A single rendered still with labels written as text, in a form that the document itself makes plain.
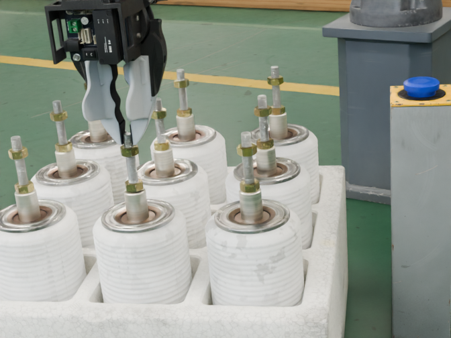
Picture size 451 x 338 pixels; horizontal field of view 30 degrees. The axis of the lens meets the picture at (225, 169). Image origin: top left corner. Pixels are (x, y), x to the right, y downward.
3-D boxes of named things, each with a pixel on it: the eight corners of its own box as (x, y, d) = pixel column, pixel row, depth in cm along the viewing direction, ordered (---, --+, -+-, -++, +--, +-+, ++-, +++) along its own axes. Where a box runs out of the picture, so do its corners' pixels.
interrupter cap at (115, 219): (190, 214, 86) (189, 208, 86) (137, 243, 81) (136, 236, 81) (139, 198, 91) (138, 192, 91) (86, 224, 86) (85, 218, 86)
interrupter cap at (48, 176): (51, 163, 103) (49, 158, 103) (109, 163, 102) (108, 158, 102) (25, 188, 97) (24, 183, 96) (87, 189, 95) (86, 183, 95)
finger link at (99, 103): (76, 159, 80) (65, 65, 76) (98, 138, 85) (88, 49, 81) (107, 161, 79) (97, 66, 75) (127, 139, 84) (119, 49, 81)
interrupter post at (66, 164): (62, 172, 101) (58, 146, 99) (81, 172, 100) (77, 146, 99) (55, 180, 98) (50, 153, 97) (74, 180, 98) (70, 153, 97)
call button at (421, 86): (403, 92, 98) (403, 76, 97) (438, 92, 97) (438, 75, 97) (403, 103, 95) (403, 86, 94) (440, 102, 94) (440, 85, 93)
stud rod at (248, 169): (256, 202, 84) (250, 130, 81) (256, 206, 83) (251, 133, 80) (245, 202, 84) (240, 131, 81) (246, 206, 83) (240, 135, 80)
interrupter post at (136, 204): (155, 218, 86) (151, 188, 85) (138, 227, 85) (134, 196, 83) (139, 212, 88) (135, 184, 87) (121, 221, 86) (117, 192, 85)
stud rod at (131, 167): (141, 204, 85) (133, 134, 82) (132, 206, 85) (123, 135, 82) (140, 200, 86) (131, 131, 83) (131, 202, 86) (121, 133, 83)
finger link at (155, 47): (121, 98, 81) (106, 9, 78) (127, 93, 82) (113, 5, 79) (168, 96, 80) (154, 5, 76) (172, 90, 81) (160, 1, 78)
